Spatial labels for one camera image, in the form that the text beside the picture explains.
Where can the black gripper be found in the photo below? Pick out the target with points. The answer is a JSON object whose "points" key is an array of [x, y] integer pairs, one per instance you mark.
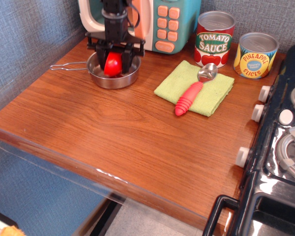
{"points": [[115, 38]]}

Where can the red toy tomato half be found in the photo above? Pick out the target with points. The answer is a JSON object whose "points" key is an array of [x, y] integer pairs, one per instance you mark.
{"points": [[113, 65]]}

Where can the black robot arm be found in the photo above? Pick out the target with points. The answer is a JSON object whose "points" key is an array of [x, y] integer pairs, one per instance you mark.
{"points": [[115, 7]]}

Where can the tomato sauce toy can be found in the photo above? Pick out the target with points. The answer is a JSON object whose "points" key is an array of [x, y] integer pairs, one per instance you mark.
{"points": [[214, 35]]}

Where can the grey stove knob bottom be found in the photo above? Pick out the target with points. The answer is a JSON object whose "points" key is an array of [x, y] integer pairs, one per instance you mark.
{"points": [[242, 156]]}

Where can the grey stove knob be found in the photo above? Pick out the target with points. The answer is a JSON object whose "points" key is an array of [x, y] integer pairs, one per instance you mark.
{"points": [[257, 112], [264, 93], [242, 156]]}

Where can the small steel pan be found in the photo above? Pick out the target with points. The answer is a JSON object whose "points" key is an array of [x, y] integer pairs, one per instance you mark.
{"points": [[97, 74]]}

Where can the toy microwave teal and white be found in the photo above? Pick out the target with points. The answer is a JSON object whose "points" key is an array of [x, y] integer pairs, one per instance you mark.
{"points": [[165, 25]]}

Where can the green cloth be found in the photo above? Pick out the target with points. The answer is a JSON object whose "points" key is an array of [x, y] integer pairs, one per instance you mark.
{"points": [[207, 100]]}

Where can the pineapple slices toy can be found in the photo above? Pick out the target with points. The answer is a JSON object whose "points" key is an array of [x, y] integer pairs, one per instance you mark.
{"points": [[255, 55]]}

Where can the grey stove knob middle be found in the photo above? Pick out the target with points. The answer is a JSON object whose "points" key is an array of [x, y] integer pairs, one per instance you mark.
{"points": [[257, 112]]}

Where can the grey stove knob top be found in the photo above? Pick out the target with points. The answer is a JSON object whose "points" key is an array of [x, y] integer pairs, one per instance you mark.
{"points": [[264, 93]]}

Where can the black toy stove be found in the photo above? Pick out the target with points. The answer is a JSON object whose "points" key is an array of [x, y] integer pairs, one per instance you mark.
{"points": [[266, 203]]}

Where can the spoon with red handle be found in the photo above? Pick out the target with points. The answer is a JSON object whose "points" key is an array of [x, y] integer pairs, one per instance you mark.
{"points": [[206, 74]]}

